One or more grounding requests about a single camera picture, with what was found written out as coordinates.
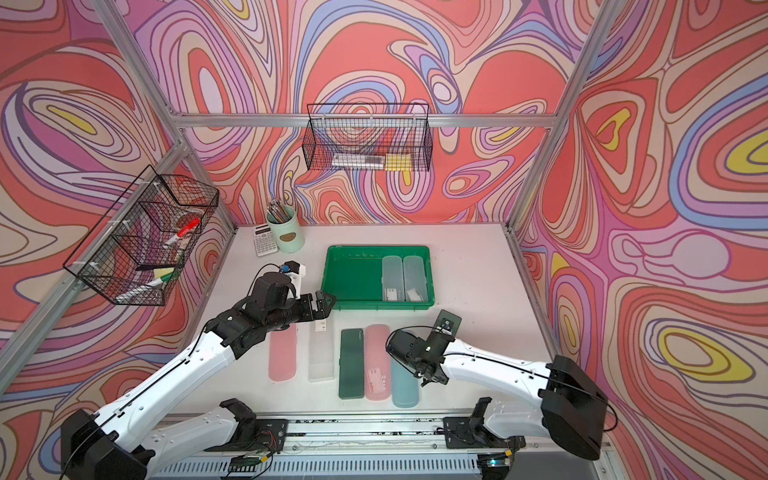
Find teal pencil case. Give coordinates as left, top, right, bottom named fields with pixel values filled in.
left=391, top=362, right=420, bottom=408

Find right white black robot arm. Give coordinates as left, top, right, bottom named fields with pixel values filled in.
left=385, top=327, right=612, bottom=461

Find translucent white pencil case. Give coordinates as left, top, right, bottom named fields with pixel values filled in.
left=403, top=256, right=428, bottom=303
left=381, top=255, right=405, bottom=302

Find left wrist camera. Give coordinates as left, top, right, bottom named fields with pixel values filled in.
left=280, top=260, right=306, bottom=298

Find pencils in cup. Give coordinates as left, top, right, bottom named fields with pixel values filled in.
left=268, top=200, right=292, bottom=224

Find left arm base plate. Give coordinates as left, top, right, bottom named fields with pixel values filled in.
left=206, top=419, right=288, bottom=453

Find clear box in back basket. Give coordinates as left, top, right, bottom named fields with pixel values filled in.
left=331, top=153, right=386, bottom=170

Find pink pencil case with sticker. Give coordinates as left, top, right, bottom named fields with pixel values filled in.
left=364, top=324, right=392, bottom=401

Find clear rectangular pencil case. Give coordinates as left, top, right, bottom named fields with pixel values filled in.
left=308, top=319, right=335, bottom=382

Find pink pencil case far left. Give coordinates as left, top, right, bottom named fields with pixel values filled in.
left=268, top=326, right=297, bottom=382

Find black wire basket on wall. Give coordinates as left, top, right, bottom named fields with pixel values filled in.
left=302, top=101, right=433, bottom=171
left=63, top=166, right=219, bottom=307

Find green white marker in basket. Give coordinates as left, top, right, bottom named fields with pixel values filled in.
left=116, top=268, right=174, bottom=303

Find dark green translucent pencil case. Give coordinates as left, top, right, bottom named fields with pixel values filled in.
left=433, top=309, right=462, bottom=337

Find white calculator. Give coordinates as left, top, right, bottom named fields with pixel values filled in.
left=253, top=224, right=278, bottom=257

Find black wire basket on back wall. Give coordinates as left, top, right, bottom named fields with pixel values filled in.
left=302, top=101, right=433, bottom=171

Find green pen holder cup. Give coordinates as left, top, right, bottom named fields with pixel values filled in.
left=266, top=204, right=305, bottom=254

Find aluminium mounting rail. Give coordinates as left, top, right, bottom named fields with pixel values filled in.
left=148, top=413, right=625, bottom=479

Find red marker in basket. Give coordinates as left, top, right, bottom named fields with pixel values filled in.
left=164, top=218, right=201, bottom=246

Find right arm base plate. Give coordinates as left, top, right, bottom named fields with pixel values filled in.
left=436, top=417, right=526, bottom=452

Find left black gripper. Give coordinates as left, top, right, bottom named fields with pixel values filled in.
left=263, top=288, right=337, bottom=334

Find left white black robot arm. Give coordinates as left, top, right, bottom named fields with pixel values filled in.
left=60, top=262, right=337, bottom=479

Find yellow box in back basket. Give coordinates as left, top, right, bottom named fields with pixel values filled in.
left=384, top=153, right=413, bottom=172

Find black wire basket on left wall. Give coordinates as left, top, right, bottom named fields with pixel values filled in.
left=63, top=166, right=219, bottom=307

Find green plastic storage tray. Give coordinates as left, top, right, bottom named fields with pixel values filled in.
left=322, top=245, right=435, bottom=311

